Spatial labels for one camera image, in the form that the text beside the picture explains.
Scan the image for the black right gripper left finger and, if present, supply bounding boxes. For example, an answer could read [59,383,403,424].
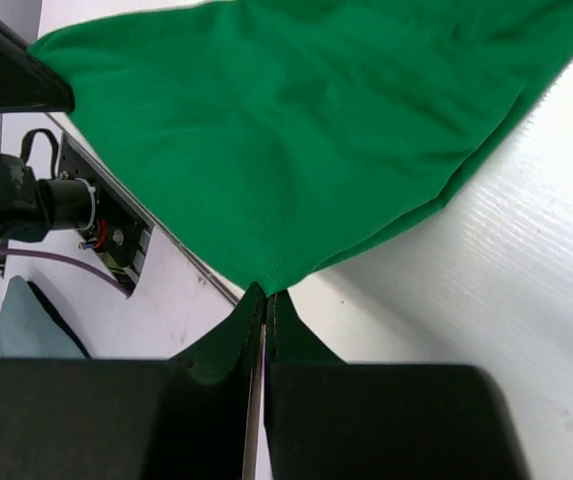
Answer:
[0,285,266,479]

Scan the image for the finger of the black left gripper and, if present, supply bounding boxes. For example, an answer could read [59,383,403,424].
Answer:
[0,20,74,114]

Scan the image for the light blue cloth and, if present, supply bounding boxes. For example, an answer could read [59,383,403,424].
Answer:
[0,276,90,360]

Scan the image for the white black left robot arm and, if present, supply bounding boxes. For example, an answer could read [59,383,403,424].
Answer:
[0,20,74,242]

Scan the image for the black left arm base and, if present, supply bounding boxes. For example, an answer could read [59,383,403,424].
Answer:
[20,128,152,293]

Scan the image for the green t shirt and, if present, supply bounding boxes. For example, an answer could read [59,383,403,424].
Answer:
[25,0,573,386]

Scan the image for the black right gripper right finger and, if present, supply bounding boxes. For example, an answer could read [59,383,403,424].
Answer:
[264,292,530,479]

